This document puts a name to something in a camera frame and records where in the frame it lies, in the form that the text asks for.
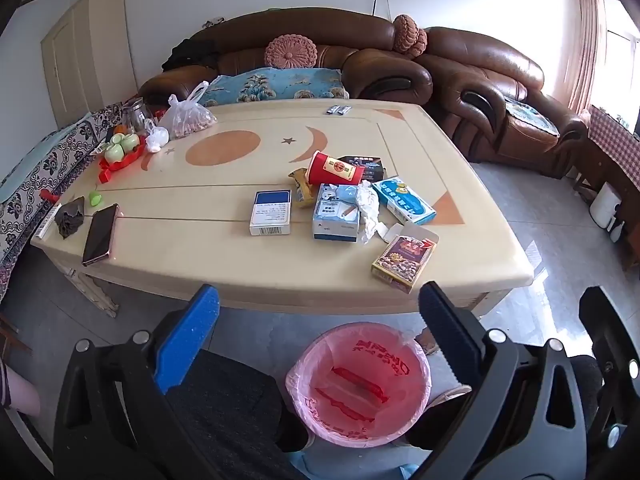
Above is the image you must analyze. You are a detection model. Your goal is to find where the yellow snack wrapper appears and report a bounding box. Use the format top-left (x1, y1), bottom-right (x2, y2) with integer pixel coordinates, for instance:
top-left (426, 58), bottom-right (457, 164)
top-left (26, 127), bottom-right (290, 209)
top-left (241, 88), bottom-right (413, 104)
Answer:
top-left (288, 167), bottom-right (321, 209)

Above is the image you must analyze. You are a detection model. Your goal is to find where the smartphone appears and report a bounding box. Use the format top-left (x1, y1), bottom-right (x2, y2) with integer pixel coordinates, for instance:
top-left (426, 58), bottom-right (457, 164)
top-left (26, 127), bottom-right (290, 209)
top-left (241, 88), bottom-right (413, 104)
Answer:
top-left (81, 203), bottom-right (120, 267)

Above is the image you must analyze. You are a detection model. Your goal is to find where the white ruler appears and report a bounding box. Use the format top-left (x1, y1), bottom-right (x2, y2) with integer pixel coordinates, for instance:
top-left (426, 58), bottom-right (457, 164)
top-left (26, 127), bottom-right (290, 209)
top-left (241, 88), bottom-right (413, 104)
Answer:
top-left (32, 203), bottom-right (62, 239)

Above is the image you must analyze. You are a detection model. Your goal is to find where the checkered tablecloth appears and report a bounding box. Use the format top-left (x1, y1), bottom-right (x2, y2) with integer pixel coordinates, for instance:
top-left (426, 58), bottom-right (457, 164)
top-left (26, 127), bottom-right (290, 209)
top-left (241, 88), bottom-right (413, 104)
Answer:
top-left (587, 105), bottom-right (640, 196)

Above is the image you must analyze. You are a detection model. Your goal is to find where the glass jar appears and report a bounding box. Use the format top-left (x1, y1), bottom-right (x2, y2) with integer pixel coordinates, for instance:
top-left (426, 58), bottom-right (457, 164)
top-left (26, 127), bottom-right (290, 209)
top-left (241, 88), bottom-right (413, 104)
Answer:
top-left (121, 97), bottom-right (151, 133)

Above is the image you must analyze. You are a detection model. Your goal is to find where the dark clothing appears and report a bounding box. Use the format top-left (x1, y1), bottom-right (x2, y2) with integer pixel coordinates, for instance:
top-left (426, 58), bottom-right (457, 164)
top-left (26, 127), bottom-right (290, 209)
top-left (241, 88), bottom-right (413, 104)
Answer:
top-left (161, 37), bottom-right (221, 72)

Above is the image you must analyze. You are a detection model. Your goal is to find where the red tray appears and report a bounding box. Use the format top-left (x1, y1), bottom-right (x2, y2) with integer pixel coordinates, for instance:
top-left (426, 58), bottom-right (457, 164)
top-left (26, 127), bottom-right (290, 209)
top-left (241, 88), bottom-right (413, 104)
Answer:
top-left (98, 135), bottom-right (148, 183)

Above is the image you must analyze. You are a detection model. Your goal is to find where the white appliance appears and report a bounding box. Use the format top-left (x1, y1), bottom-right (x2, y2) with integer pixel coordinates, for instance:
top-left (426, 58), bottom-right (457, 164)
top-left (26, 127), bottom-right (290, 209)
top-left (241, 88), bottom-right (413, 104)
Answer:
top-left (589, 181), bottom-right (623, 231)

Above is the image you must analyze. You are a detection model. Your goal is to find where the brown wooden stool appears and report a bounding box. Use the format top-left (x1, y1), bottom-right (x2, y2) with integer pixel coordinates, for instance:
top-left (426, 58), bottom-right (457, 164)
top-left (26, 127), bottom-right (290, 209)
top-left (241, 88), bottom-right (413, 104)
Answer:
top-left (0, 312), bottom-right (31, 356)

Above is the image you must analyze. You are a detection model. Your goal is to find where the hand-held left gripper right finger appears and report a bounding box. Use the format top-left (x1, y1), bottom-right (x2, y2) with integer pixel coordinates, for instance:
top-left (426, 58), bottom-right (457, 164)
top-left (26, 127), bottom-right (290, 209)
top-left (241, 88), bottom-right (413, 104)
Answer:
top-left (418, 281), bottom-right (587, 480)

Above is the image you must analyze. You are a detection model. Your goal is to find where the pink curtain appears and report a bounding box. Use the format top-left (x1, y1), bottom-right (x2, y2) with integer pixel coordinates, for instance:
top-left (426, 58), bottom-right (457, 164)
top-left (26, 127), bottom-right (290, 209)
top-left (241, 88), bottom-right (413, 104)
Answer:
top-left (550, 0), bottom-right (608, 116)

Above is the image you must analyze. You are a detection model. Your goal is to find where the light blue box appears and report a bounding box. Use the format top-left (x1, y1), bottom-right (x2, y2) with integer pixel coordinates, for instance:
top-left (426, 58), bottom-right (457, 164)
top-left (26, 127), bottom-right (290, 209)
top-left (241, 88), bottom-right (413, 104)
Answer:
top-left (312, 183), bottom-right (361, 243)

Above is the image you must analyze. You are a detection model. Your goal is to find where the small white plastic bag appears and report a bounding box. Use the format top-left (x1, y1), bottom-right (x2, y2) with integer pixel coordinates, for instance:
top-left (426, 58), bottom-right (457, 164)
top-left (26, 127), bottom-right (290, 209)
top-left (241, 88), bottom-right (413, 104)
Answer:
top-left (145, 120), bottom-right (170, 153)

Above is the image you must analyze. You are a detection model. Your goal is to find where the person's left leg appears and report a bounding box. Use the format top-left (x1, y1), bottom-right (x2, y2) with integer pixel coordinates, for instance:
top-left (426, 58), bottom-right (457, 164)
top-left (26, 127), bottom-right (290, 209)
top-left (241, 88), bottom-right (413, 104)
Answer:
top-left (167, 357), bottom-right (308, 480)

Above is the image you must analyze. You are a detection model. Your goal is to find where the plastic bag of peanuts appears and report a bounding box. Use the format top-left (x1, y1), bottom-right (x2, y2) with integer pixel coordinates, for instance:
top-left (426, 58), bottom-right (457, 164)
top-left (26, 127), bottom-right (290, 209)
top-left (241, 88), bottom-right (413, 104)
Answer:
top-left (159, 81), bottom-right (218, 139)

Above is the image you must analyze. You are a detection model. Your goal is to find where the beige wardrobe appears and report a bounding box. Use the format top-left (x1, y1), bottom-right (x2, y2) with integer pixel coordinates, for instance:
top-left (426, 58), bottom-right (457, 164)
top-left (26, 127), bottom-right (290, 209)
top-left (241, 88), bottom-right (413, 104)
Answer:
top-left (40, 0), bottom-right (138, 128)

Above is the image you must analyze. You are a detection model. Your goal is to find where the beige wooden table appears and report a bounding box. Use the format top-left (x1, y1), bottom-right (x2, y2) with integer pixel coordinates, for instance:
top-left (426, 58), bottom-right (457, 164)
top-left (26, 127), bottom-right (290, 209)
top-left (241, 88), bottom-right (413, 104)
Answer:
top-left (30, 97), bottom-right (536, 318)

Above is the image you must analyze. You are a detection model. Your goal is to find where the pink round cushion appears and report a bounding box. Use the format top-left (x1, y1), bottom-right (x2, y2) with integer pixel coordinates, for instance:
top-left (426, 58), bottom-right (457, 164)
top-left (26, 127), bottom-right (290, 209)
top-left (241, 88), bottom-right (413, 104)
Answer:
top-left (392, 14), bottom-right (428, 59)
top-left (265, 35), bottom-right (318, 69)

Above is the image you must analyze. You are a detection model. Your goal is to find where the blue and white box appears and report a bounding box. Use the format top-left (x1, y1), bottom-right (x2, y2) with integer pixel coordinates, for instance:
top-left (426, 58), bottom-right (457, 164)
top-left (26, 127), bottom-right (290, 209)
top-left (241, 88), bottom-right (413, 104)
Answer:
top-left (249, 190), bottom-right (292, 237)

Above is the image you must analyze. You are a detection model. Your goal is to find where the dark cloth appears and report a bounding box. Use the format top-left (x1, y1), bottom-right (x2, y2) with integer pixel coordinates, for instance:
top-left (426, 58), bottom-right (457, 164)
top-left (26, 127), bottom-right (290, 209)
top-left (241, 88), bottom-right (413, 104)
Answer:
top-left (54, 196), bottom-right (86, 239)

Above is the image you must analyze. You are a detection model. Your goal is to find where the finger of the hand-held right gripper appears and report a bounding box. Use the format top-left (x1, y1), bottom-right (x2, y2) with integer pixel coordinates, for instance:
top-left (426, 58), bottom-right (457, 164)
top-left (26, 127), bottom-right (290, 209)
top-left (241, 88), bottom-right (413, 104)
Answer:
top-left (579, 285), bottom-right (640, 466)

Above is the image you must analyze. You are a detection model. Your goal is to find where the brown leather armchair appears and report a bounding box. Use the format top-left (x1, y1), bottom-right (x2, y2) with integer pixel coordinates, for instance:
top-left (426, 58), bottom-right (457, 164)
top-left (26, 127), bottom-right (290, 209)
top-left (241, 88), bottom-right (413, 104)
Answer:
top-left (415, 26), bottom-right (588, 179)

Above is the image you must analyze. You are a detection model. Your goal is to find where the red paper cup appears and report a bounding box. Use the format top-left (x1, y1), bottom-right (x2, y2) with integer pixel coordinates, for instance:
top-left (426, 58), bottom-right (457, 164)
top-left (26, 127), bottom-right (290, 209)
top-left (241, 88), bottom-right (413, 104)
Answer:
top-left (306, 151), bottom-right (367, 187)

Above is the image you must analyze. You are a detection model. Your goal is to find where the blue armchair cushion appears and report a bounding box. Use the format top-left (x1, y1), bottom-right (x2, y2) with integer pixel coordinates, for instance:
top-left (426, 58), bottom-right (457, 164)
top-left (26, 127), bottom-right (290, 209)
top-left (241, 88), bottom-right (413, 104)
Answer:
top-left (502, 97), bottom-right (560, 136)

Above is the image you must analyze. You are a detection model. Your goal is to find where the blue floral sofa cover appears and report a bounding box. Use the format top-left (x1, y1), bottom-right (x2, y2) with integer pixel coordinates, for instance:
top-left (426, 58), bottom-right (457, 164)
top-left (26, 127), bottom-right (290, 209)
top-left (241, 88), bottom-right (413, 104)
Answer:
top-left (197, 67), bottom-right (349, 107)

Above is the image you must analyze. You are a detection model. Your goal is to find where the window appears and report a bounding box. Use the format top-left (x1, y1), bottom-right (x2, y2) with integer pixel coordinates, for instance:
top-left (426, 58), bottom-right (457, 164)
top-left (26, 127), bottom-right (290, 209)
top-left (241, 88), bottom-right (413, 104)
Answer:
top-left (602, 0), bottom-right (640, 136)

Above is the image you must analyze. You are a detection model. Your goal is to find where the blue green box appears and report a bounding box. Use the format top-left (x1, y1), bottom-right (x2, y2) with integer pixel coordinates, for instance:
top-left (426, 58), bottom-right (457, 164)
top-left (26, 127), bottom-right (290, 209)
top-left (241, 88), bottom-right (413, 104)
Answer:
top-left (372, 176), bottom-right (437, 226)

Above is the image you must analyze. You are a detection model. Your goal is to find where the tan slipper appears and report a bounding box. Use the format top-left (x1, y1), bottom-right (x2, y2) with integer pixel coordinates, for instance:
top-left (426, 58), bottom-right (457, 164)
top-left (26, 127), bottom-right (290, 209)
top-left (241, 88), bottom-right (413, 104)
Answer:
top-left (417, 327), bottom-right (441, 356)
top-left (430, 385), bottom-right (473, 411)

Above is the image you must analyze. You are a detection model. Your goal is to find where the patterned blanket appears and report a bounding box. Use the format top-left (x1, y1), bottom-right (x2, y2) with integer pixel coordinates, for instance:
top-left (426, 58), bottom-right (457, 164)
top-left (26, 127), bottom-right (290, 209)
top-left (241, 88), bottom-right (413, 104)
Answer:
top-left (0, 102), bottom-right (126, 301)

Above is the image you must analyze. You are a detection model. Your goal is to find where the brown leather sofa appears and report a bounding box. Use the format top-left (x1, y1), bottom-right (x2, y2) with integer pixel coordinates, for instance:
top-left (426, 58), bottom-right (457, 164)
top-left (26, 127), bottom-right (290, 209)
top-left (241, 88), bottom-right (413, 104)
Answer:
top-left (137, 8), bottom-right (433, 111)

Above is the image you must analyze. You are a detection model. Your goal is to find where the white tissue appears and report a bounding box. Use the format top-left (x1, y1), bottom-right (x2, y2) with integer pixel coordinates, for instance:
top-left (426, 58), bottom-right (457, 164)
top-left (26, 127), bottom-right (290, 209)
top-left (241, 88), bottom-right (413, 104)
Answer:
top-left (352, 180), bottom-right (396, 246)

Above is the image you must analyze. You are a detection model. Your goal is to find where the brown nut box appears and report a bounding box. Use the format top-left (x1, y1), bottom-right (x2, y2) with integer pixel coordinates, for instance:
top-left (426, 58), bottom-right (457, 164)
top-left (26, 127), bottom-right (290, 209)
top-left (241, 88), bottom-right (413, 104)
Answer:
top-left (371, 223), bottom-right (441, 294)

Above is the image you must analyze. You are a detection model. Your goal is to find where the black box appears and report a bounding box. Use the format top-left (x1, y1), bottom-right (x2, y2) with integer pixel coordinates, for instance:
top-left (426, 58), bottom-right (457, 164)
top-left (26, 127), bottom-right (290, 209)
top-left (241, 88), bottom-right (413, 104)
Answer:
top-left (337, 155), bottom-right (387, 181)

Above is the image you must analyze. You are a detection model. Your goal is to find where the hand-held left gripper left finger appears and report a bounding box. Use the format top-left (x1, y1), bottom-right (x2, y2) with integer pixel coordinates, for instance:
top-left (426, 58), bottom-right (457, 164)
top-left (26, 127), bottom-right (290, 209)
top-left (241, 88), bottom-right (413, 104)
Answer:
top-left (52, 284), bottom-right (221, 480)

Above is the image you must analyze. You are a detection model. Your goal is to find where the bin with pink bag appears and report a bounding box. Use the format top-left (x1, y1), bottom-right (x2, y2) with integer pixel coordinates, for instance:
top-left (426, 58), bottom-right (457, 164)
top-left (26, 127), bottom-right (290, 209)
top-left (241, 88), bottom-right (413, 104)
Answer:
top-left (285, 322), bottom-right (432, 448)

